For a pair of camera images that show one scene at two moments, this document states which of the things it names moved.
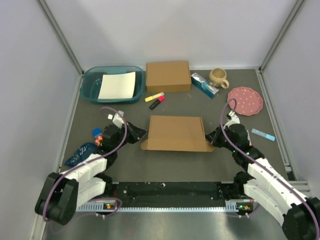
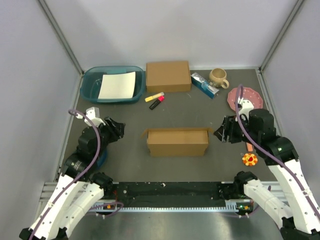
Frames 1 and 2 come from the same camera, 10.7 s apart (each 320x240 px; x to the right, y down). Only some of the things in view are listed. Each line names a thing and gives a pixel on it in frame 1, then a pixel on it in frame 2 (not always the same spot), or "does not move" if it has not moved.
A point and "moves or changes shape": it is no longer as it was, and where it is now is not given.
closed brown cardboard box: x=169 y=76 does not move
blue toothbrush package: x=206 y=87 does not move
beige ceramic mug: x=217 y=78 does not move
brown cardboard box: x=176 y=133 moves or changes shape
